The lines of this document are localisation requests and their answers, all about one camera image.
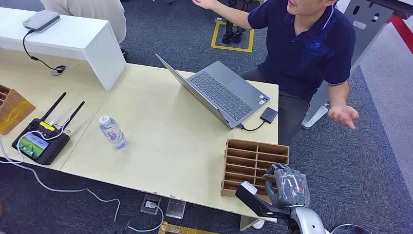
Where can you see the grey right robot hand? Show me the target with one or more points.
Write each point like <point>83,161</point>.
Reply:
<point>292,189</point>

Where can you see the brown card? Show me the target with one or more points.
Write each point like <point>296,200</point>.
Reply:
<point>268,176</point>

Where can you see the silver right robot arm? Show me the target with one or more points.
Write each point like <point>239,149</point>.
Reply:
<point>306,221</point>

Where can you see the person's left hand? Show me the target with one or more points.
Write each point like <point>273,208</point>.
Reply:
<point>342,115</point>

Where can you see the person's hand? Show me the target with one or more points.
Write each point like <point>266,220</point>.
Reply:
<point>204,3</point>
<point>342,115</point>

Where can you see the person's right hand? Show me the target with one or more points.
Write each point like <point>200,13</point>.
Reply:
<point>204,3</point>

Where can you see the person in pale clothing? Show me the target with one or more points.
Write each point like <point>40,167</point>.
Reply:
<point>96,13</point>

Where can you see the brown cardboard slot organizer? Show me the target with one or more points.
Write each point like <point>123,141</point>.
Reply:
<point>246,161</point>

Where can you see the white table foot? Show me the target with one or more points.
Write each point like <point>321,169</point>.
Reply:
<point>250,223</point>

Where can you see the black external drive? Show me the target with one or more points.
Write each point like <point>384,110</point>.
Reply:
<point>269,115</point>

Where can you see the closed floor socket lid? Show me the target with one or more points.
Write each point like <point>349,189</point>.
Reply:
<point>176,208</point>

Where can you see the gold tape strip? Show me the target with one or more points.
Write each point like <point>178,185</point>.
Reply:
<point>180,230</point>

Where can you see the grey open laptop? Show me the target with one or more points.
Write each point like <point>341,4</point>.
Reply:
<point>222,90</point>

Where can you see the floor socket with white plug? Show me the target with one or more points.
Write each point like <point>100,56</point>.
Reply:
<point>150,204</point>

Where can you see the black background robot legs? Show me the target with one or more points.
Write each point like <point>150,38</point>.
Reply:
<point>234,34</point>

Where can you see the grey metal stand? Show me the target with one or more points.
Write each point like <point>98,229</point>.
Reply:
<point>364,29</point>

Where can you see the black floor box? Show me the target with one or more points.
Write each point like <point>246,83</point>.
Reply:
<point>120,226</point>

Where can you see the clear plastic water bottle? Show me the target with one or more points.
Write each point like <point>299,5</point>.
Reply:
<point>113,133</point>

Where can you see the black remote controller with antennas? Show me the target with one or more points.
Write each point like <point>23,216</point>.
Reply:
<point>40,142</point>

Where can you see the white desk riser shelf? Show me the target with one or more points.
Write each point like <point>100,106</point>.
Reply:
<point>74,40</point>

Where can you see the wooden box with yellow tape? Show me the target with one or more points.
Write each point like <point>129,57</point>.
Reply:
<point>13,111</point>

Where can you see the flat grey device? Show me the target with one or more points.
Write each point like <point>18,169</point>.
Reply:
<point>41,20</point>

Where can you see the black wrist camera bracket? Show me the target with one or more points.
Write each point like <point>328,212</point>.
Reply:
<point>258,205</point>

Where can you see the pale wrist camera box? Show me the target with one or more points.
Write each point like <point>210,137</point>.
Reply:
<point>249,188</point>

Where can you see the yellow tape floor frame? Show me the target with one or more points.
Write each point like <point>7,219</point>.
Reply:
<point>232,48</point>

